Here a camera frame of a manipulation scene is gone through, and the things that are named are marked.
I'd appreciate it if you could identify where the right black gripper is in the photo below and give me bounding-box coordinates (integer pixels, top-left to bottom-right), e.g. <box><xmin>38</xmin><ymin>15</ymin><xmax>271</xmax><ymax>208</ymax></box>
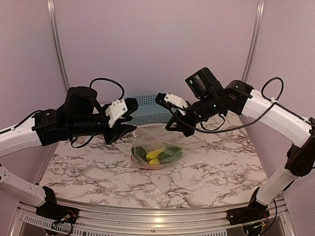
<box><xmin>165</xmin><ymin>92</ymin><xmax>221</xmax><ymax>136</ymax></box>

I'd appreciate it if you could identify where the green fake cabbage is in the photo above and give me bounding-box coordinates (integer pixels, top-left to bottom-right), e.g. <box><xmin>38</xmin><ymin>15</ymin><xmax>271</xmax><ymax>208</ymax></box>
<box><xmin>158</xmin><ymin>147</ymin><xmax>183</xmax><ymax>164</ymax></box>

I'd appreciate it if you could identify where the clear zip top bag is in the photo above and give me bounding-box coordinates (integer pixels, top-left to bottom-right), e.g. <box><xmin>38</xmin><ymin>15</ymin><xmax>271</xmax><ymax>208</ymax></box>
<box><xmin>131</xmin><ymin>123</ymin><xmax>206</xmax><ymax>168</ymax></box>

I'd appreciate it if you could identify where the yellow fake banana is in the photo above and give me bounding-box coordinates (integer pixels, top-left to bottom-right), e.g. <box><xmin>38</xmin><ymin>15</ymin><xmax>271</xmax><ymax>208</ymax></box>
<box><xmin>146</xmin><ymin>149</ymin><xmax>163</xmax><ymax>165</ymax></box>

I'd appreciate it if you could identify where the orange fake orange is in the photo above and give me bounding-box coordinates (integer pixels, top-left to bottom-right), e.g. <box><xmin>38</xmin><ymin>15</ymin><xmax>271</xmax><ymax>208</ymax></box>
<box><xmin>133</xmin><ymin>161</ymin><xmax>163</xmax><ymax>170</ymax></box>

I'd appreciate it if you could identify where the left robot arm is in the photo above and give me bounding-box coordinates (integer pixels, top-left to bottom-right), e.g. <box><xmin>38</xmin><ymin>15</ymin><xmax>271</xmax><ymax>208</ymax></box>
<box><xmin>0</xmin><ymin>87</ymin><xmax>139</xmax><ymax>157</ymax></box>

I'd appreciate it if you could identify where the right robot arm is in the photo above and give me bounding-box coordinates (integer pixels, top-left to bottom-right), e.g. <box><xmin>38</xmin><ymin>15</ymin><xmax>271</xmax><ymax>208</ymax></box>
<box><xmin>162</xmin><ymin>67</ymin><xmax>315</xmax><ymax>220</ymax></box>

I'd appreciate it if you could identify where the light blue plastic basket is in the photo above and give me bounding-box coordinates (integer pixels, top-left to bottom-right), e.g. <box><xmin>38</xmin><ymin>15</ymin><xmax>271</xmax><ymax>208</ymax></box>
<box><xmin>127</xmin><ymin>94</ymin><xmax>172</xmax><ymax>126</ymax></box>

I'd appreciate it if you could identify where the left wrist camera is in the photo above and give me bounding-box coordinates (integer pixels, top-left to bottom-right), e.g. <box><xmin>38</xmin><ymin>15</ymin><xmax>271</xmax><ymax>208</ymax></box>
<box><xmin>105</xmin><ymin>98</ymin><xmax>139</xmax><ymax>128</ymax></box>

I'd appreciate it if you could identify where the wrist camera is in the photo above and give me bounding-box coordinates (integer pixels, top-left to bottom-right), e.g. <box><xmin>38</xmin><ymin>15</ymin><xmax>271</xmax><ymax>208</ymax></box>
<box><xmin>155</xmin><ymin>93</ymin><xmax>189</xmax><ymax>116</ymax></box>
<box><xmin>105</xmin><ymin>98</ymin><xmax>139</xmax><ymax>128</ymax></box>

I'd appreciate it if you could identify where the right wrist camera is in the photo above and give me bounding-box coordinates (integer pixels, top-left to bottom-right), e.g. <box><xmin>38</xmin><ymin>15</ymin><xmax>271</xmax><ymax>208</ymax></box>
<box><xmin>155</xmin><ymin>93</ymin><xmax>189</xmax><ymax>116</ymax></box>

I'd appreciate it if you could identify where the front aluminium rail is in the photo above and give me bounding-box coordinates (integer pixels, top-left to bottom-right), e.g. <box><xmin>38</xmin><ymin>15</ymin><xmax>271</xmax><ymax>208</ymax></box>
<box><xmin>14</xmin><ymin>196</ymin><xmax>296</xmax><ymax>236</ymax></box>

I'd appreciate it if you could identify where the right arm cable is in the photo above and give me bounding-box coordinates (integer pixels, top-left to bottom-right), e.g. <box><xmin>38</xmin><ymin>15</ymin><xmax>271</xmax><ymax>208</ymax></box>
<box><xmin>169</xmin><ymin>77</ymin><xmax>284</xmax><ymax>133</ymax></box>

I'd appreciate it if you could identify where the right aluminium frame post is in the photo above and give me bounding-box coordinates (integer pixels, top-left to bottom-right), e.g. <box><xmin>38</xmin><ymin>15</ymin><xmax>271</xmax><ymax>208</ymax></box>
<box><xmin>242</xmin><ymin>0</ymin><xmax>265</xmax><ymax>83</ymax></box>

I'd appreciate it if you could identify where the aluminium frame post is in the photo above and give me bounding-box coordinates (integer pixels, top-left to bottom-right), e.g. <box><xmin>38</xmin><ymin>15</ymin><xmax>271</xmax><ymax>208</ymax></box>
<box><xmin>47</xmin><ymin>0</ymin><xmax>70</xmax><ymax>91</ymax></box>
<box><xmin>242</xmin><ymin>0</ymin><xmax>265</xmax><ymax>83</ymax></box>

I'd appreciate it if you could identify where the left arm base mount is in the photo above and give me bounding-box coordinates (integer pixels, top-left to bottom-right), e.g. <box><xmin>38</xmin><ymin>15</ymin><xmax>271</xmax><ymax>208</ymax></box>
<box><xmin>35</xmin><ymin>186</ymin><xmax>78</xmax><ymax>224</ymax></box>

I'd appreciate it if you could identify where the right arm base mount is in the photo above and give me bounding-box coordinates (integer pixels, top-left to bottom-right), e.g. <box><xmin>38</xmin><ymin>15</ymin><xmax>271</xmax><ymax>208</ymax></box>
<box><xmin>226</xmin><ymin>187</ymin><xmax>270</xmax><ymax>225</ymax></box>

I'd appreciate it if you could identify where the left aluminium frame post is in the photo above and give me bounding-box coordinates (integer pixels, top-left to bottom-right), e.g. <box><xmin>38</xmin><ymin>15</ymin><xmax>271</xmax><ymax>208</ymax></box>
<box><xmin>47</xmin><ymin>0</ymin><xmax>70</xmax><ymax>91</ymax></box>

